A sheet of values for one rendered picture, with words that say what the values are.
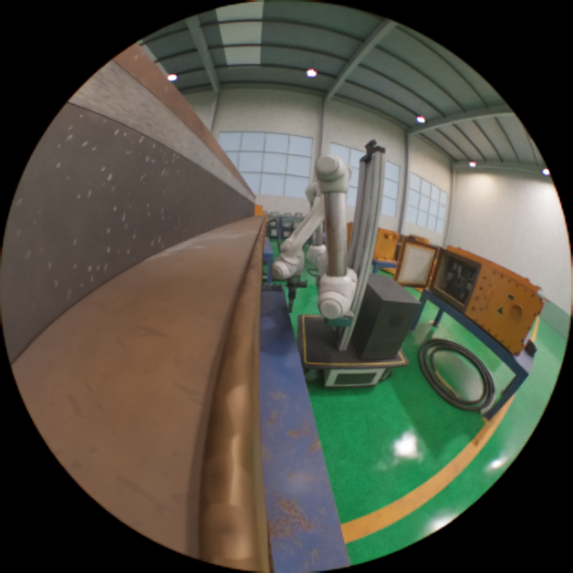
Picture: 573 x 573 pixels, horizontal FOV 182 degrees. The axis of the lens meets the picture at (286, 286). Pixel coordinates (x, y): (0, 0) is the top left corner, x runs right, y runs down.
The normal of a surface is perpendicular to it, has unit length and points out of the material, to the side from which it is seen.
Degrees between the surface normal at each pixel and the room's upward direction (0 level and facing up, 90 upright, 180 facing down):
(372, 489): 0
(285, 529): 0
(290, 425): 0
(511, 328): 90
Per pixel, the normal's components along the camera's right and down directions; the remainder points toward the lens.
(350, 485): 0.09, -0.92
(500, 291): -0.99, -0.03
